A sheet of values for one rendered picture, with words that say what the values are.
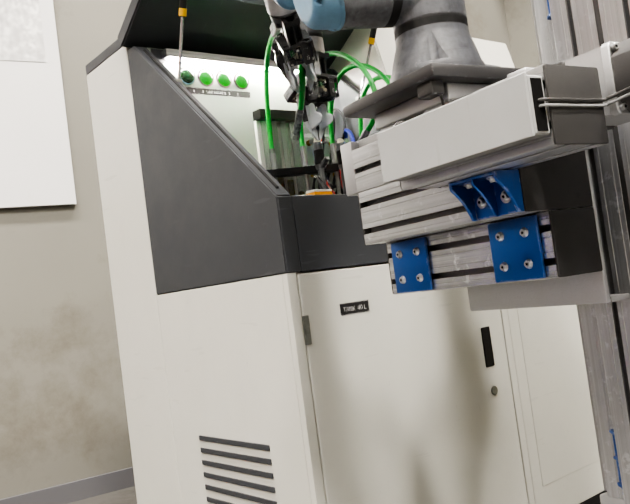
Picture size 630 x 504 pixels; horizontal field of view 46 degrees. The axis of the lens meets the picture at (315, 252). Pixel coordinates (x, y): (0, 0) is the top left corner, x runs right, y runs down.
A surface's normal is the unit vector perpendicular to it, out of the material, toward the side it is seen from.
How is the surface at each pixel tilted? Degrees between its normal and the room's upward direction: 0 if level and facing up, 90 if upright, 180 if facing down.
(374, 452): 90
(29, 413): 90
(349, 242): 90
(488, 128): 90
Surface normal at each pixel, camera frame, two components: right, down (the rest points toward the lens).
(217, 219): -0.77, 0.07
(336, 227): 0.62, -0.12
